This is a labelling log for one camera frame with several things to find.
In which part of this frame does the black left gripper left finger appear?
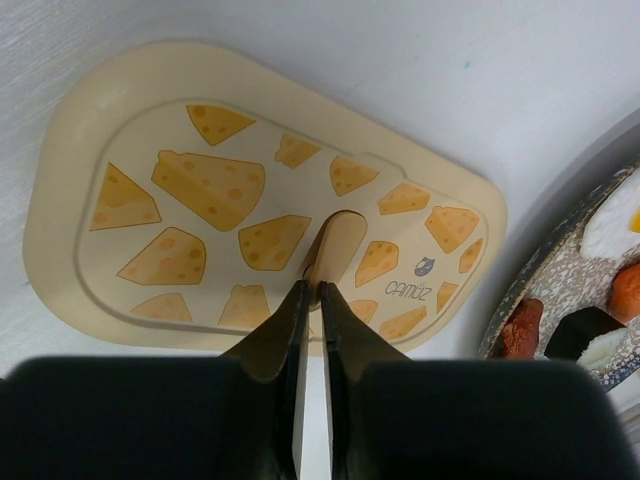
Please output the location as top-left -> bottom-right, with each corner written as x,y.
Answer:
1,281 -> 309,479

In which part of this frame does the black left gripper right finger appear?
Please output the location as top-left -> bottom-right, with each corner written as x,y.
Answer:
320,283 -> 628,479

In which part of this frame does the beige patterned lunch box lid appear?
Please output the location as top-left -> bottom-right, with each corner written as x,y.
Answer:
23,42 -> 507,351

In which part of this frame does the red bacon strip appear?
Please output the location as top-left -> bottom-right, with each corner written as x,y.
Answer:
501,298 -> 544,360

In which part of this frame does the sushi roll white centre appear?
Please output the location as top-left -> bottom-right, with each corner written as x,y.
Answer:
544,307 -> 630,370

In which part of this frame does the speckled ceramic plate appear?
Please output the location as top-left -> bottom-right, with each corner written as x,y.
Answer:
478,126 -> 639,392

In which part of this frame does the orange chicken drumstick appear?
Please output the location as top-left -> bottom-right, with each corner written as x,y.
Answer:
609,264 -> 640,324

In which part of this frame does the fried egg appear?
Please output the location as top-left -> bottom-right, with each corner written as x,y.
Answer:
580,170 -> 639,260

